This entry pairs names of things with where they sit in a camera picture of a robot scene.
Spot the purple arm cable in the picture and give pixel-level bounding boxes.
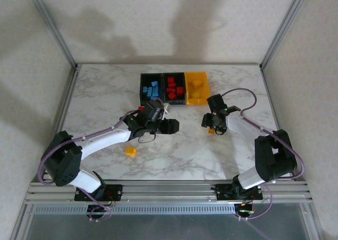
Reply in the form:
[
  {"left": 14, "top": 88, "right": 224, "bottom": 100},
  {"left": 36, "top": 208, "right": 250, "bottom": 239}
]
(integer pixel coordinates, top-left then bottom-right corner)
[
  {"left": 37, "top": 97, "right": 164, "bottom": 222},
  {"left": 221, "top": 88, "right": 305, "bottom": 221}
]

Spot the right base wiring connector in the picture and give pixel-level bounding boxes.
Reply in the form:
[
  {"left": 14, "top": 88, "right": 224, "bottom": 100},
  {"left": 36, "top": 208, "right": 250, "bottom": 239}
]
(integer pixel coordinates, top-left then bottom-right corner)
[{"left": 234, "top": 201, "right": 256, "bottom": 222}]

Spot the left base wiring connector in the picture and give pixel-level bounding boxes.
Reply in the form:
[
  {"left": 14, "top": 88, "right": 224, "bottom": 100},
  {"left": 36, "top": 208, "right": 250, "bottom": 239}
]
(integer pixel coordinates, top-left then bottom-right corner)
[{"left": 86, "top": 201, "right": 114, "bottom": 223}]

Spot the yellow plastic bin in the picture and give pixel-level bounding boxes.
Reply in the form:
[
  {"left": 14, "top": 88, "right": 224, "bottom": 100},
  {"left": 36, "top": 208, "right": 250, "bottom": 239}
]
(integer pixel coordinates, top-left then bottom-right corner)
[{"left": 184, "top": 71, "right": 211, "bottom": 107}]

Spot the black left gripper wire loop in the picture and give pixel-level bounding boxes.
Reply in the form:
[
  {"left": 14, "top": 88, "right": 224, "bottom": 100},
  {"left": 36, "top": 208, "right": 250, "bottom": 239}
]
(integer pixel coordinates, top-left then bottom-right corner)
[{"left": 137, "top": 133, "right": 156, "bottom": 143}]

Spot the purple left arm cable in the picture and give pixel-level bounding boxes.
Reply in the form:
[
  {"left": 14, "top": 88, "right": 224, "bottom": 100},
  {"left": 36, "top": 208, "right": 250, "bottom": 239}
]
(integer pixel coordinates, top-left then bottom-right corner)
[{"left": 37, "top": 97, "right": 164, "bottom": 222}]

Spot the aluminium right side rail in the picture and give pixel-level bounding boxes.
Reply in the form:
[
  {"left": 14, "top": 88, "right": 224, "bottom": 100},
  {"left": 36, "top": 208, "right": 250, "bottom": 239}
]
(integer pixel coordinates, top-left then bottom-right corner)
[{"left": 260, "top": 65, "right": 299, "bottom": 183}]

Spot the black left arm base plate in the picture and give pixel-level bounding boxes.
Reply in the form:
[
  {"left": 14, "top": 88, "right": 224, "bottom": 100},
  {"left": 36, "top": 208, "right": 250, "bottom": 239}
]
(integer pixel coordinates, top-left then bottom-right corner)
[{"left": 74, "top": 184, "right": 124, "bottom": 201}]

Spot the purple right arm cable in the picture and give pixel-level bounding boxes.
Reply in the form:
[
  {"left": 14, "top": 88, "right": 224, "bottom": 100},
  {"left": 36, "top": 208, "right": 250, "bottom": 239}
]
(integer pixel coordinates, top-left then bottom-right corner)
[{"left": 221, "top": 88, "right": 305, "bottom": 221}]

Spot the black bin for blue bricks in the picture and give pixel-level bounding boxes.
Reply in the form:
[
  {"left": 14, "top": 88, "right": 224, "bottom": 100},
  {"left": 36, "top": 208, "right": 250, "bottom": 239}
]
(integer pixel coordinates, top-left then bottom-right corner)
[{"left": 139, "top": 72, "right": 164, "bottom": 106}]

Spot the aluminium right frame post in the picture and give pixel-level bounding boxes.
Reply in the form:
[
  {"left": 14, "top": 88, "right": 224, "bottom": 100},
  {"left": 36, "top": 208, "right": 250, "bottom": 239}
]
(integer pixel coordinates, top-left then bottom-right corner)
[{"left": 260, "top": 0, "right": 309, "bottom": 69}]

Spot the base wiring connector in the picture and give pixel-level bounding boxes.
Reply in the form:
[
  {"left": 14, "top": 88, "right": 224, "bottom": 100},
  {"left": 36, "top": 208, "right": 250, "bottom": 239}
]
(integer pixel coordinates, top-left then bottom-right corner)
[
  {"left": 86, "top": 201, "right": 114, "bottom": 223},
  {"left": 234, "top": 201, "right": 256, "bottom": 222}
]

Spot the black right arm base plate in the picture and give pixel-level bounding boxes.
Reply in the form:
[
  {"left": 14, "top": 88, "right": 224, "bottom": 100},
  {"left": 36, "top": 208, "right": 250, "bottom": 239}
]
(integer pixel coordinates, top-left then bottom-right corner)
[{"left": 211, "top": 183, "right": 264, "bottom": 201}]

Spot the black bin for red bricks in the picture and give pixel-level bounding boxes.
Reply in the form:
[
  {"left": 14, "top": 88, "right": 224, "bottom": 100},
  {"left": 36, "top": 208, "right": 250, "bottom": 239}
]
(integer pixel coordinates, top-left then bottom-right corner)
[{"left": 162, "top": 72, "right": 187, "bottom": 105}]

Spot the aluminium left frame post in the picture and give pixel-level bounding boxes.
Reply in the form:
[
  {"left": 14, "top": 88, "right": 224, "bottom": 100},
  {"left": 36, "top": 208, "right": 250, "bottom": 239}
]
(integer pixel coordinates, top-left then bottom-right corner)
[{"left": 25, "top": 0, "right": 79, "bottom": 69}]

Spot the aluminium front frame rail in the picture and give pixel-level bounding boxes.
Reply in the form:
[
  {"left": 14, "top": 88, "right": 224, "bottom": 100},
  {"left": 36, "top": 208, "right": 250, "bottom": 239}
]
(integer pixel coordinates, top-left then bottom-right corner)
[{"left": 25, "top": 180, "right": 309, "bottom": 205}]

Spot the aluminium frame post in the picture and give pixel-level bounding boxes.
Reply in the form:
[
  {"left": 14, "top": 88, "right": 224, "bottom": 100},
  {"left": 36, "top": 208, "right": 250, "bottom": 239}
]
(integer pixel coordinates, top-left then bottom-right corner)
[
  {"left": 260, "top": 0, "right": 309, "bottom": 69},
  {"left": 25, "top": 0, "right": 79, "bottom": 69}
]

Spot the aluminium left side rail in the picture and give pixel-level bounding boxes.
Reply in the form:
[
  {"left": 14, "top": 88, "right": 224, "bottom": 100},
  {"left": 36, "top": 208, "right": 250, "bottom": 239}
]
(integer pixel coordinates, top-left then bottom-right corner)
[{"left": 39, "top": 65, "right": 81, "bottom": 183}]

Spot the slotted grey cable duct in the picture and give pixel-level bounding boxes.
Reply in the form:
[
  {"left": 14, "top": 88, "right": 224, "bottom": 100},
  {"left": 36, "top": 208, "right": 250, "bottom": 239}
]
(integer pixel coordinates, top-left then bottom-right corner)
[{"left": 34, "top": 204, "right": 236, "bottom": 215}]

